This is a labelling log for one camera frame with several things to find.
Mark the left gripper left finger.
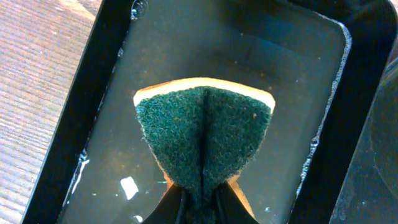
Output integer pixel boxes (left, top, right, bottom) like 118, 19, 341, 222
142, 185, 187, 224

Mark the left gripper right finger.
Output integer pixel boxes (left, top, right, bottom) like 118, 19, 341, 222
214, 182, 259, 224

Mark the green and yellow sponge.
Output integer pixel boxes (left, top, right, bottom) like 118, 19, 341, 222
133, 77, 275, 223

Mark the black rectangular tray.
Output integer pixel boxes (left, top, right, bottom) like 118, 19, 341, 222
22, 0, 397, 223

